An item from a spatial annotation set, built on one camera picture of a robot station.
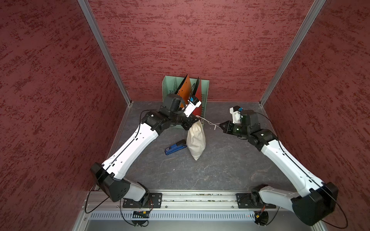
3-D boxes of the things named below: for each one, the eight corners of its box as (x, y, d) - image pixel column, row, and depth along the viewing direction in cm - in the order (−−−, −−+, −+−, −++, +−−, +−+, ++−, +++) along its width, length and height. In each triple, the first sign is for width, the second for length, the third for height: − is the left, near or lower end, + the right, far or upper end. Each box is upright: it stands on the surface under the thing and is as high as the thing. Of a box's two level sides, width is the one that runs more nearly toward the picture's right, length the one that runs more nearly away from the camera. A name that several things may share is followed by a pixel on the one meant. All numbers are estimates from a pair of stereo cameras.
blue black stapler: (166, 156, 92) (165, 153, 89) (163, 150, 95) (163, 148, 91) (187, 147, 97) (187, 144, 93) (184, 141, 99) (184, 138, 96)
